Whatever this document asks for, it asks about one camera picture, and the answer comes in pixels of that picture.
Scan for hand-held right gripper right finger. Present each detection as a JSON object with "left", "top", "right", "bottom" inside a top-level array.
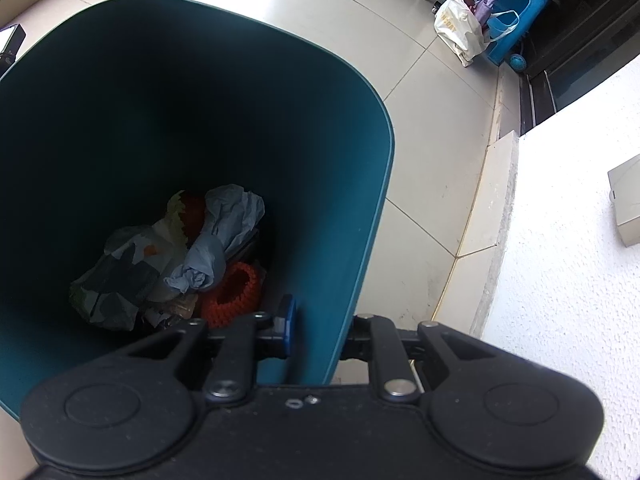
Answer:
[{"left": 340, "top": 312, "right": 506, "bottom": 403}]

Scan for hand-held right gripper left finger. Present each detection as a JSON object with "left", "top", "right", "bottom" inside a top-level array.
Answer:
[{"left": 117, "top": 294, "right": 298, "bottom": 403}]

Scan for orange knit item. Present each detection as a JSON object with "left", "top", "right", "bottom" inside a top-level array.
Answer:
[{"left": 200, "top": 261, "right": 263, "bottom": 330}]

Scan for grey-blue paper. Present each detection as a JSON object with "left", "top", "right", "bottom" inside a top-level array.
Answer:
[{"left": 164, "top": 184, "right": 266, "bottom": 295}]

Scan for teal plastic bin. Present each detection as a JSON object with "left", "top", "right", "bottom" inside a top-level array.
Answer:
[{"left": 0, "top": 0, "right": 396, "bottom": 421}]

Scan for green white plastic packet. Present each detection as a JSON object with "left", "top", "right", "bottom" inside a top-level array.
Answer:
[{"left": 69, "top": 225, "right": 171, "bottom": 332}]

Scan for white tote bag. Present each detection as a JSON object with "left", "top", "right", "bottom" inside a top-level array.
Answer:
[{"left": 427, "top": 0, "right": 521, "bottom": 68}]

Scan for small purple bag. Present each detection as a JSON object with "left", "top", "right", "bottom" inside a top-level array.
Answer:
[{"left": 462, "top": 0, "right": 498, "bottom": 28}]

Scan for dark sliding door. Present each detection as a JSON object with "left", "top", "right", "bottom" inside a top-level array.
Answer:
[{"left": 517, "top": 0, "right": 640, "bottom": 136}]

